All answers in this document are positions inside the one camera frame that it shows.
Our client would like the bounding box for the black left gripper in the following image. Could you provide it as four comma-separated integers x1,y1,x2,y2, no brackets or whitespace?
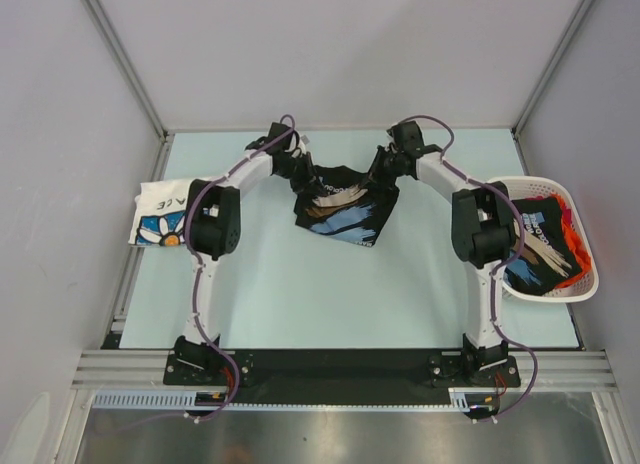
274,151,327,197

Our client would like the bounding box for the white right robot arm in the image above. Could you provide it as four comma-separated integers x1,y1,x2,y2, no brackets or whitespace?
367,118,522,385

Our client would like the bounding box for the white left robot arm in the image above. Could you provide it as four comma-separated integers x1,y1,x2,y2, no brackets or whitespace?
173,114,323,384

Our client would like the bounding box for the white folded printed t-shirt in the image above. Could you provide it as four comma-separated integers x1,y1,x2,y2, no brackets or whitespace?
128,179,193,247

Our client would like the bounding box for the black printed t-shirt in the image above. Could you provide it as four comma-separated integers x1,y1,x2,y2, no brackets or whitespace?
505,195,580,296

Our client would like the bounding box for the magenta t-shirt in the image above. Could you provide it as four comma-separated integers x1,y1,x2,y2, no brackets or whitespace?
562,207,573,227

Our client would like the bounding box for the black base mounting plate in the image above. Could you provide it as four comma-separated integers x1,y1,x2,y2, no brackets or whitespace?
163,343,521,406

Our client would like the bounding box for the white plastic laundry basket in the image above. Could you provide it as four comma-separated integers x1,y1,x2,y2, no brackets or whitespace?
499,176,599,303

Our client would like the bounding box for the orange t-shirt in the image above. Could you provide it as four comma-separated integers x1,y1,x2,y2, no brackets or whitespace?
551,193,592,289

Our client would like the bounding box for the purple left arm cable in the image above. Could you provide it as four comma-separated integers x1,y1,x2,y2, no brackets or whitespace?
183,114,301,426

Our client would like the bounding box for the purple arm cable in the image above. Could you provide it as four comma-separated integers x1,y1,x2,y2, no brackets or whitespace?
387,114,540,425
183,114,301,426

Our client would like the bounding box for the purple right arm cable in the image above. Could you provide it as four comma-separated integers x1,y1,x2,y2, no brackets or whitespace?
387,114,540,425

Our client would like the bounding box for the aluminium frame rail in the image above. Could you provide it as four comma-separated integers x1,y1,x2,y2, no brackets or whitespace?
71,350,618,392

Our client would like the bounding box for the white slotted cable duct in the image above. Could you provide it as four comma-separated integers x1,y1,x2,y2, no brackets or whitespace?
93,390,227,411

